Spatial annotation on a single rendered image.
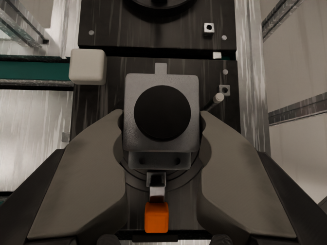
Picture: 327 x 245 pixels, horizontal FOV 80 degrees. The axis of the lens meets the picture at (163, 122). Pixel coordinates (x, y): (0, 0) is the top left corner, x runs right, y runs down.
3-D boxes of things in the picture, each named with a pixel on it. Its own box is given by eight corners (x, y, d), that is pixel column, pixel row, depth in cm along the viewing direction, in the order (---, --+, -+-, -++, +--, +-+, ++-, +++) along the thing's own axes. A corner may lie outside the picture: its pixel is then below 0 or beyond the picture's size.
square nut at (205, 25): (212, 36, 30) (214, 32, 29) (202, 36, 30) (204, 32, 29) (212, 26, 30) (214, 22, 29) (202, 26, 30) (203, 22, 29)
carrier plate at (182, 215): (240, 224, 28) (246, 231, 26) (67, 225, 27) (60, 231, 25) (232, 65, 32) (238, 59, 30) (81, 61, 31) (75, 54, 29)
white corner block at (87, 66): (108, 89, 30) (101, 79, 26) (78, 89, 30) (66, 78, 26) (110, 61, 31) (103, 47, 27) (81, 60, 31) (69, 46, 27)
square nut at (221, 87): (227, 97, 29) (230, 96, 28) (217, 97, 29) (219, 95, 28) (227, 87, 29) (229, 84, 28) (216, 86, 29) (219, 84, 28)
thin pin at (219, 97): (202, 117, 26) (224, 100, 18) (196, 117, 26) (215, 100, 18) (202, 112, 26) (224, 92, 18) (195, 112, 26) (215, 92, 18)
